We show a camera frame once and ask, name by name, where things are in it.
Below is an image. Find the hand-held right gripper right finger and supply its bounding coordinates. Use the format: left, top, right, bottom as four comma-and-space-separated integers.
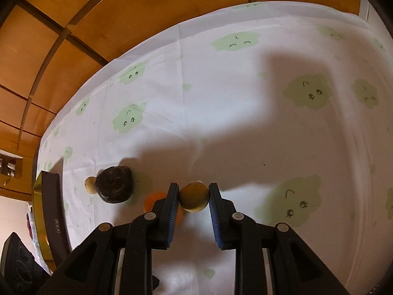
209, 183, 349, 295

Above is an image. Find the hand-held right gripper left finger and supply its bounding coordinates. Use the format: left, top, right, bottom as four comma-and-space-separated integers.
37, 182, 180, 295

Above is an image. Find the large beige longan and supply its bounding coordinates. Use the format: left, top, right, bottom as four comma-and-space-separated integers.
179, 181, 210, 213

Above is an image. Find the dark box with gold lining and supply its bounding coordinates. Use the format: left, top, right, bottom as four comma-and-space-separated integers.
32, 171, 72, 272

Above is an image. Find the small orange tangerine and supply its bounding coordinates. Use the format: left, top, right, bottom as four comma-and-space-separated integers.
144, 192, 185, 222

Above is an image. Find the dark brown wrinkled fruit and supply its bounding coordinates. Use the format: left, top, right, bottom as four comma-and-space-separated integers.
94, 166, 134, 204

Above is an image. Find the white cloth with green clouds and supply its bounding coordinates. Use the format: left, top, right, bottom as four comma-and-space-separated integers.
37, 2, 393, 295

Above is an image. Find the wooden panel board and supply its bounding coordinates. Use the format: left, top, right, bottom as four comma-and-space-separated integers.
0, 0, 361, 191

